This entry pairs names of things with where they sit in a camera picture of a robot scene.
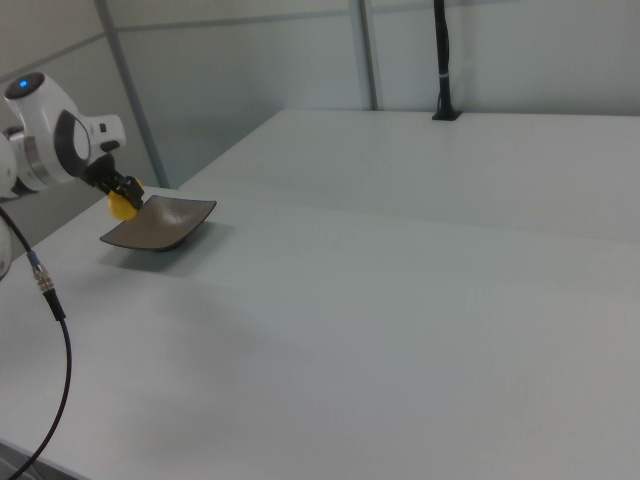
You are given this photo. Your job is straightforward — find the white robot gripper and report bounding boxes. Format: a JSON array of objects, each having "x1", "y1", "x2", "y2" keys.
[{"x1": 53, "y1": 110, "x2": 147, "y2": 211}]

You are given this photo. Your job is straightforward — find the yellow potato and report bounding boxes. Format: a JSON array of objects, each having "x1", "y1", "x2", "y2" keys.
[{"x1": 106, "y1": 176, "x2": 146, "y2": 222}]

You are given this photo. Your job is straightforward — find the square brown ceramic plate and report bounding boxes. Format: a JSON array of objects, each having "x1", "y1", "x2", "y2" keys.
[{"x1": 99, "y1": 194, "x2": 218, "y2": 254}]

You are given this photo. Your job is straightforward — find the grey metal partition post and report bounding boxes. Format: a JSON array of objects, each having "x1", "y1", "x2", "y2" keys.
[
  {"x1": 357, "y1": 0, "x2": 379, "y2": 112},
  {"x1": 93, "y1": 0, "x2": 170, "y2": 190}
]

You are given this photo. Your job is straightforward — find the black cable with metal connector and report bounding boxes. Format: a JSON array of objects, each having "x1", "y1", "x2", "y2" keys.
[{"x1": 0, "y1": 205, "x2": 73, "y2": 480}]

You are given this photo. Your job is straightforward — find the black camera pole stand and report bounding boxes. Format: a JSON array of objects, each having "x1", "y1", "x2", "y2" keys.
[{"x1": 431, "y1": 0, "x2": 464, "y2": 122}]

